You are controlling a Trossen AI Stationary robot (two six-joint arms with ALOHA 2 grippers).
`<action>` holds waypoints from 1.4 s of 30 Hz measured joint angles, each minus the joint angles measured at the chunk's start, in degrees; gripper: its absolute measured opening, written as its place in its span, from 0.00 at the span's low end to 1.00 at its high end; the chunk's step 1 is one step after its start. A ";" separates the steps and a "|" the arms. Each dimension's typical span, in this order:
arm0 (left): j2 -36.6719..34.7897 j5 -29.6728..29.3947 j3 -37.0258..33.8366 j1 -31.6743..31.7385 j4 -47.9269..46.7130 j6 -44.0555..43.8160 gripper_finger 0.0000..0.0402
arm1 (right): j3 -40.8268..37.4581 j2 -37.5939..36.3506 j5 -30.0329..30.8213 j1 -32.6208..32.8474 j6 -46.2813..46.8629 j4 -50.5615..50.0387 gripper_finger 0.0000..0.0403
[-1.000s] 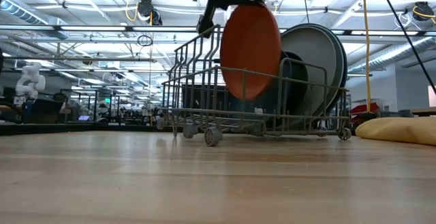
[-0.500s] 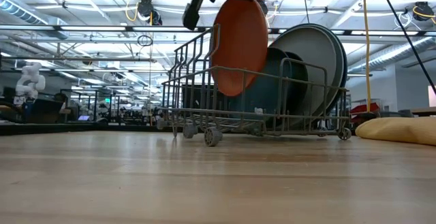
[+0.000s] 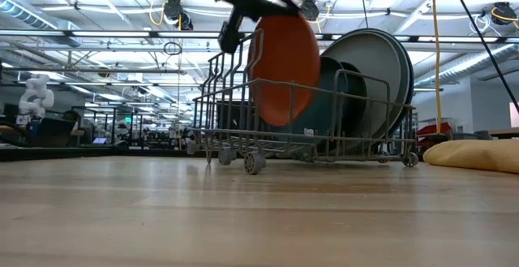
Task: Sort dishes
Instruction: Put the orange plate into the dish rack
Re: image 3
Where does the yellow cord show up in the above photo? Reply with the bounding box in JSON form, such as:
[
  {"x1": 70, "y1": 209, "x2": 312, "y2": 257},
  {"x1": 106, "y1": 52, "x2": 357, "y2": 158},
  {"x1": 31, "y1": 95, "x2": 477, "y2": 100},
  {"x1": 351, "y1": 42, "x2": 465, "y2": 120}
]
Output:
[{"x1": 431, "y1": 0, "x2": 443, "y2": 136}]

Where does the small orange plate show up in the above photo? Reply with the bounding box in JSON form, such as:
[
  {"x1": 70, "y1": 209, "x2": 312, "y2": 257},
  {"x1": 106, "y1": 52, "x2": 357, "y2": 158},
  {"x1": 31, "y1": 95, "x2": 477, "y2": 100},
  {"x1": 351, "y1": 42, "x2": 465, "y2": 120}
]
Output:
[{"x1": 247, "y1": 14, "x2": 321, "y2": 127}]

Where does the wooden background table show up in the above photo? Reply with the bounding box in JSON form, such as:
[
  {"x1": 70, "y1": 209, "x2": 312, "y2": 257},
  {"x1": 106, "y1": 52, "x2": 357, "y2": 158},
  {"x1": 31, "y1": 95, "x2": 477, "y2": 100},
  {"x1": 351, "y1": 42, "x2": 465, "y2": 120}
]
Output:
[{"x1": 488, "y1": 127, "x2": 519, "y2": 140}]

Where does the thin black hanging cable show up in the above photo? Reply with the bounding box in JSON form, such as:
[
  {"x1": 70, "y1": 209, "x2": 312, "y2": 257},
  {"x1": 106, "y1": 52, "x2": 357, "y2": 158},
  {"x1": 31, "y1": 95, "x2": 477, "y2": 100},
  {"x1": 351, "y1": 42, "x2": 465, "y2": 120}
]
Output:
[{"x1": 358, "y1": 0, "x2": 369, "y2": 29}]

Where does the large grey plate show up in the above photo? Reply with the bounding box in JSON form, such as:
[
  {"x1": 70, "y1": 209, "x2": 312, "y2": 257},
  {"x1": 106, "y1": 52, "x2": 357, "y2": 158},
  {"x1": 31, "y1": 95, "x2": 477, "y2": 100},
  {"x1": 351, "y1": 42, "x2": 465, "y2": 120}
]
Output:
[{"x1": 320, "y1": 30, "x2": 403, "y2": 153}]

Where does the grey wire dish rack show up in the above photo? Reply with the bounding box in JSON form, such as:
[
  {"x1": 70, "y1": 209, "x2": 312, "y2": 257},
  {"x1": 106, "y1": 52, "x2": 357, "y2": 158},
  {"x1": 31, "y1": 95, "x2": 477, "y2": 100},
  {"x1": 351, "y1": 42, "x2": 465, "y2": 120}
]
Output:
[{"x1": 186, "y1": 29, "x2": 420, "y2": 176}]

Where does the small dark teal plate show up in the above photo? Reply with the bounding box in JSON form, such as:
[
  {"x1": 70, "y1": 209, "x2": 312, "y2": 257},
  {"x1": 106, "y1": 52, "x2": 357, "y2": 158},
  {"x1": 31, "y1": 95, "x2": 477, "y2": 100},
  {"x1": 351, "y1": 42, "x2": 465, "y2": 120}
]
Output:
[{"x1": 279, "y1": 55, "x2": 350, "y2": 146}]

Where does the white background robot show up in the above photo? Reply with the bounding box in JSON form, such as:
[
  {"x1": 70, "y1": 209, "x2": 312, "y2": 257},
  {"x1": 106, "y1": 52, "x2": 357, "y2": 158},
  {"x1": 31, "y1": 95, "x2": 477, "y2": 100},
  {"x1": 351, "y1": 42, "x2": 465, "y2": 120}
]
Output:
[{"x1": 16, "y1": 74, "x2": 55, "y2": 126}]

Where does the red bin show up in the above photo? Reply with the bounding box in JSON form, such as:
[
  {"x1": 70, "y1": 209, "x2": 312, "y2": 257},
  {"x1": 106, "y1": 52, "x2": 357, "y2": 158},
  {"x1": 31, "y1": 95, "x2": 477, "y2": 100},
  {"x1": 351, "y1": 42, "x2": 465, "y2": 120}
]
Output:
[{"x1": 416, "y1": 123, "x2": 452, "y2": 146}]

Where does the black background cabinet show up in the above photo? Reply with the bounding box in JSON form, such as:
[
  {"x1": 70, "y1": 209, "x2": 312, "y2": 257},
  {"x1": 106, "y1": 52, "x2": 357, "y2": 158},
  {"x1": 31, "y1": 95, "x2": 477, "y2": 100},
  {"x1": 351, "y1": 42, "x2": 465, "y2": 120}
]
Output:
[{"x1": 217, "y1": 100, "x2": 260, "y2": 130}]

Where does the folded yellow towel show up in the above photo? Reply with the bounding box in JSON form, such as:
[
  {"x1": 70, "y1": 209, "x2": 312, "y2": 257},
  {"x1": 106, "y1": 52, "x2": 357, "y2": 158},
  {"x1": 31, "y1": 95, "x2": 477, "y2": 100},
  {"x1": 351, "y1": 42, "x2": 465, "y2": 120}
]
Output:
[{"x1": 422, "y1": 139, "x2": 519, "y2": 174}]

